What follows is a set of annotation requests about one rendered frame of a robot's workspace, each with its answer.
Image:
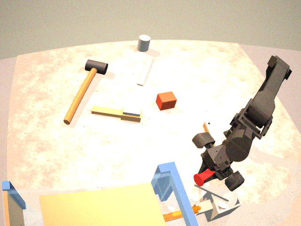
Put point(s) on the grey cylinder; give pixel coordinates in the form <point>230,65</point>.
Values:
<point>143,43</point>

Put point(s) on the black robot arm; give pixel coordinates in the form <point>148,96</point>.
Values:
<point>257,113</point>

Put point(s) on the mallet with grey head and wooden handle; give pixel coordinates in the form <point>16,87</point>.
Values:
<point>94,67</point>

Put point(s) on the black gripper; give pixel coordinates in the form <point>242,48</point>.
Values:
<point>233,179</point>

